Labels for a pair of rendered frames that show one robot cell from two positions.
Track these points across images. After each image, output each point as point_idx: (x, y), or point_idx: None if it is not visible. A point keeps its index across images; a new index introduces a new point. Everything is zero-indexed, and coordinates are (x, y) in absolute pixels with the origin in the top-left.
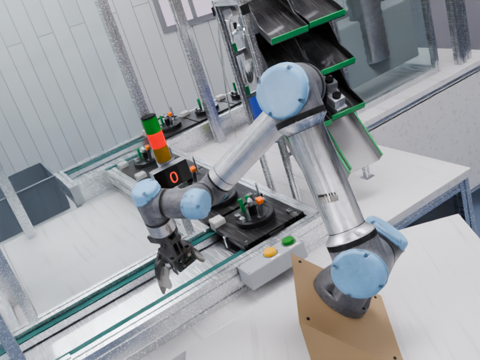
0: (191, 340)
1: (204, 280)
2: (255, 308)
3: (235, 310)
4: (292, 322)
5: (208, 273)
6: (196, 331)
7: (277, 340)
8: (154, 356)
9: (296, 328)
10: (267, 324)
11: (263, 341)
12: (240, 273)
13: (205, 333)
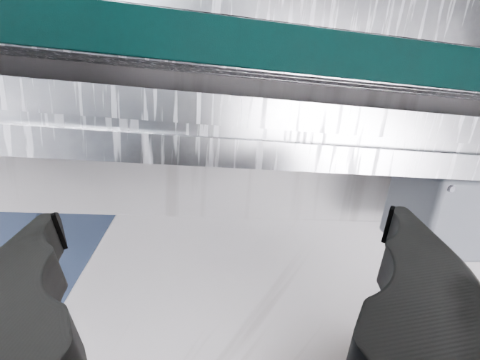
0: (148, 194)
1: (318, 132)
2: (335, 228)
3: (301, 191)
4: (341, 330)
5: (366, 68)
6: (176, 173)
7: (286, 348)
8: (25, 158)
9: (332, 347)
10: (308, 297)
11: (267, 329)
12: (421, 186)
13: (191, 201)
